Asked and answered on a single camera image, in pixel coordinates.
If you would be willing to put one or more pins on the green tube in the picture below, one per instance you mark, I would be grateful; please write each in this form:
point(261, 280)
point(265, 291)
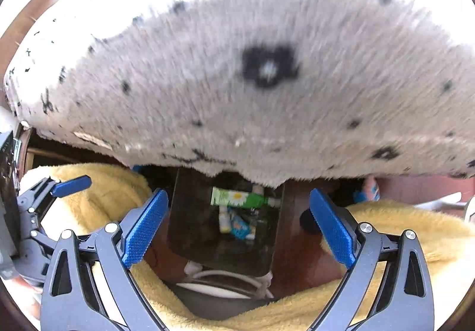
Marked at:
point(230, 197)

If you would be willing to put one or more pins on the pink and blue item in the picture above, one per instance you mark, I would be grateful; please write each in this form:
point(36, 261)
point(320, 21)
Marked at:
point(367, 190)

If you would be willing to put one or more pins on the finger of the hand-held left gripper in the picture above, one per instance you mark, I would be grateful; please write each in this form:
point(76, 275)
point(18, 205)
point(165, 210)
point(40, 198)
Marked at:
point(33, 257)
point(72, 185)

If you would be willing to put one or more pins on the dark wooden headboard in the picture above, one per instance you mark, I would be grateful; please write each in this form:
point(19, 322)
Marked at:
point(37, 8)

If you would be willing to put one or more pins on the black lined waste bin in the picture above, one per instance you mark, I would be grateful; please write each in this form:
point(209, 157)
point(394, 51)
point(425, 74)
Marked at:
point(193, 234)

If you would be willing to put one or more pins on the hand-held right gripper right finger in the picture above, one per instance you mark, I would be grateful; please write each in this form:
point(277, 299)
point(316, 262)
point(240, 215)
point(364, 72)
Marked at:
point(330, 223)

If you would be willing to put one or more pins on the yellow fleece cloth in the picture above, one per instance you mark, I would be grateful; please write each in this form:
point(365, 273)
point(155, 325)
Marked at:
point(389, 216)

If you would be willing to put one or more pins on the pale yellow bottle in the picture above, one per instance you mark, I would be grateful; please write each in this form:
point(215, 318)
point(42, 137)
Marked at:
point(224, 221)

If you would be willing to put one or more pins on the blue packet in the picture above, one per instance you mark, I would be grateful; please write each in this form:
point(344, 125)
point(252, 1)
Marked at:
point(241, 229)

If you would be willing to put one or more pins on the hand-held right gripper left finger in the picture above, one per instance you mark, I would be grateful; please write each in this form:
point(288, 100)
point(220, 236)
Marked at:
point(146, 223)

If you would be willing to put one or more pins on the grey cat print blanket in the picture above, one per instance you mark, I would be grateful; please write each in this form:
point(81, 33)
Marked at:
point(222, 93)

